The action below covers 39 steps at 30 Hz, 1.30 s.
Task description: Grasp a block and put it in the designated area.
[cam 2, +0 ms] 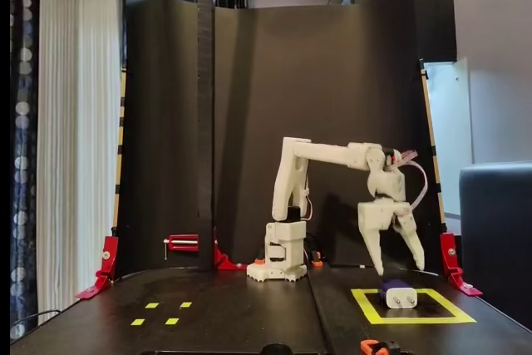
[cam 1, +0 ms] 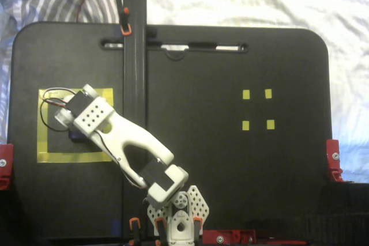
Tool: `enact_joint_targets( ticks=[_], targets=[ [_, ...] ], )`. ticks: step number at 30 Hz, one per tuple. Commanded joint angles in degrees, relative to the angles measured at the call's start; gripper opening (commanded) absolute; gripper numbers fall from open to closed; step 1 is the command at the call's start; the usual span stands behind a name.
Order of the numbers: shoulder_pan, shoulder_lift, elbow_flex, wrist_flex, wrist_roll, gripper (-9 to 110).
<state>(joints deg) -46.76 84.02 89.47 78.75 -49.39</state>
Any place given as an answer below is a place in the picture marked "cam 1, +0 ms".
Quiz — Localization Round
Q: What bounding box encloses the yellow tape square outline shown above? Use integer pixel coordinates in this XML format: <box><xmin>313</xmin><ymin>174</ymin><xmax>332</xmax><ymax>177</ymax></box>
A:
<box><xmin>36</xmin><ymin>87</ymin><xmax>114</xmax><ymax>164</ymax></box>

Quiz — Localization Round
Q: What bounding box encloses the red plastic bracket clamp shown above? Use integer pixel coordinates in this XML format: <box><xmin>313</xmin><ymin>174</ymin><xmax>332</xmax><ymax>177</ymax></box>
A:
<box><xmin>325</xmin><ymin>139</ymin><xmax>344</xmax><ymax>183</ymax></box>
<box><xmin>203</xmin><ymin>229</ymin><xmax>257</xmax><ymax>244</ymax></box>
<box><xmin>0</xmin><ymin>143</ymin><xmax>14</xmax><ymax>191</ymax></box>

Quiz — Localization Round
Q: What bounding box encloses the long black flat bar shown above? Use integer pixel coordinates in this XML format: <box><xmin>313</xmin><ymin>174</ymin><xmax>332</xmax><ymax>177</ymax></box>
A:
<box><xmin>122</xmin><ymin>0</ymin><xmax>148</xmax><ymax>240</ymax></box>

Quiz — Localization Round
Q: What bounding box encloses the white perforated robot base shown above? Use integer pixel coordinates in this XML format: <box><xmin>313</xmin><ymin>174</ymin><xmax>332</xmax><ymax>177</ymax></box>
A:
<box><xmin>146</xmin><ymin>184</ymin><xmax>210</xmax><ymax>244</ymax></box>

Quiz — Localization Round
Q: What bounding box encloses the blue and white wall charger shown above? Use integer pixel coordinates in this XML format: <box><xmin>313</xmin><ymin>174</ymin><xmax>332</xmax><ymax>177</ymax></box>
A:
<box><xmin>67</xmin><ymin>130</ymin><xmax>89</xmax><ymax>145</ymax></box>

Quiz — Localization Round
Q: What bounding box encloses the thin servo cable loop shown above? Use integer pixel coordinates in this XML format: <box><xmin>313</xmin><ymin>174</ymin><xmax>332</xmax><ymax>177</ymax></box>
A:
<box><xmin>39</xmin><ymin>86</ymin><xmax>85</xmax><ymax>132</ymax></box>

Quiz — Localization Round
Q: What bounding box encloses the black backdrop board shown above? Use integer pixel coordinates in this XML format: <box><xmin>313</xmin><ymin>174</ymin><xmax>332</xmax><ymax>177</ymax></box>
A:
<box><xmin>0</xmin><ymin>181</ymin><xmax>369</xmax><ymax>246</ymax></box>

